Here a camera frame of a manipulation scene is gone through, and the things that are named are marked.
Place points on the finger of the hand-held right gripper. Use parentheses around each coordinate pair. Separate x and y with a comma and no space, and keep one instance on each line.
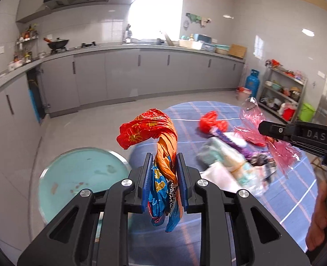
(274,130)

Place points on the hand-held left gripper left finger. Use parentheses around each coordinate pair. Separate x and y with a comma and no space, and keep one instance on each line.
(146,183)

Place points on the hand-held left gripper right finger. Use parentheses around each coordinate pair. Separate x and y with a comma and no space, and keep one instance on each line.
(181,183)

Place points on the pink cellophane wrapper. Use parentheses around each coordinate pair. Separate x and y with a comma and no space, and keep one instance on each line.
(252,116)

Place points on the orange blue plastic wrapper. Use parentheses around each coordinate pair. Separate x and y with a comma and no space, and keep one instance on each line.
(149,127)

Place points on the teal enamel basin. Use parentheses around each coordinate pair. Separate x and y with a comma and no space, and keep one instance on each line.
(77,171)

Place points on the person's right hand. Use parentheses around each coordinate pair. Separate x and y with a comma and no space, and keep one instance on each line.
(317,221)

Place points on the red plastic bucket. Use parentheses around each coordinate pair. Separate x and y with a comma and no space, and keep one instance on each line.
(288,114)

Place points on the green plastic bucket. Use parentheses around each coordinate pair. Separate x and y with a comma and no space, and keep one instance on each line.
(306,112)

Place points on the bin with red bag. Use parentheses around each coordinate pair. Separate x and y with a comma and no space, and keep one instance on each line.
(243,92)

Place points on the pile of mixed wrappers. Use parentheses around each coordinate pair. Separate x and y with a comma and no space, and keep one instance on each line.
(224,155)

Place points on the blue gas cylinder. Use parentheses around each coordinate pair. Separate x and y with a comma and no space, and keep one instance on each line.
(252,83)

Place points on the metal shelf rack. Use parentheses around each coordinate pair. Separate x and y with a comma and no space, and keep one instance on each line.
(280,73)

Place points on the red plastic bag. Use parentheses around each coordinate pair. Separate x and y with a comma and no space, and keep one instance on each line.
(209,120)

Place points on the blue checked tablecloth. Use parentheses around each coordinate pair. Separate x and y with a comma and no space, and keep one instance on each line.
(285,199)

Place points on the cardboard box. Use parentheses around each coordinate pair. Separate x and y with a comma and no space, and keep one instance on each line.
(237,51)

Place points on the teal plastic trays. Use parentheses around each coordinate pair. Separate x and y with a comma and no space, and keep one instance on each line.
(221,48)

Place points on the grey kitchen base cabinets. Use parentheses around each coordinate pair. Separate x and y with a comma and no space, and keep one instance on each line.
(122,74)

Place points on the blue plastic box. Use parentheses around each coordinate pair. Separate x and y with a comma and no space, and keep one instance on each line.
(203,38)

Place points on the white plastic crate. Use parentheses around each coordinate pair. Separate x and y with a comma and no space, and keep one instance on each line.
(189,44)

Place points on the wooden board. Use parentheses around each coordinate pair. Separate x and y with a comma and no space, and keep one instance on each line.
(169,39)

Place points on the gas stove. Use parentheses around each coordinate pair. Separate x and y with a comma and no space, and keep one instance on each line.
(90,45)

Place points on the dish rack with utensils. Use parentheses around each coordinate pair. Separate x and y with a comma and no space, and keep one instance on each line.
(127,34)

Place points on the black wok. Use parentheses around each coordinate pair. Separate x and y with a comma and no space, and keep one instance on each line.
(58,44)

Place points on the bright window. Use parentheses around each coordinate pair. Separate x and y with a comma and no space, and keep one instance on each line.
(155,13)

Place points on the spice rack with bottles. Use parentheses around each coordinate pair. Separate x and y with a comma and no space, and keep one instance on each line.
(27,34)

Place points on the grey range hood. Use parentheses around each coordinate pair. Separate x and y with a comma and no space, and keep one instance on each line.
(77,1)

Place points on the wall hooks with cloths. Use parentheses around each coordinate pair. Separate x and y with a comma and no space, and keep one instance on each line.
(198,19)

